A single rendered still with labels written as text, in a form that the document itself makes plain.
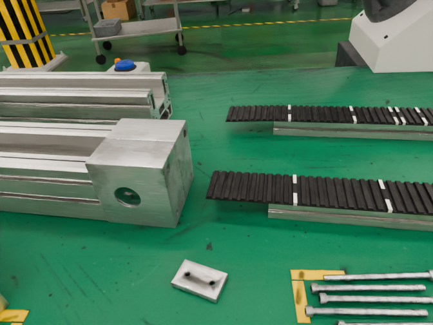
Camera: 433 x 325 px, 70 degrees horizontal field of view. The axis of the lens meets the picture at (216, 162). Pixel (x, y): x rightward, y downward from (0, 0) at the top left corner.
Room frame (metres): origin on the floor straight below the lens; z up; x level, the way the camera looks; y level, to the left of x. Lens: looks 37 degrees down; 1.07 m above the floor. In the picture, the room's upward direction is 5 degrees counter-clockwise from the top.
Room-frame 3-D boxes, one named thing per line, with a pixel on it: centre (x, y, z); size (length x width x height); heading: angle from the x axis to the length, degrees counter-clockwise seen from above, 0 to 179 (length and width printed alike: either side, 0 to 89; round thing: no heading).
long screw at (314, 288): (0.16, -0.13, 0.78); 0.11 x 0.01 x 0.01; 86
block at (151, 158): (0.33, 0.09, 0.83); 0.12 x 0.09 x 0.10; 167
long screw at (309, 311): (0.14, -0.12, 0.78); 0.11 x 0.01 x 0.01; 85
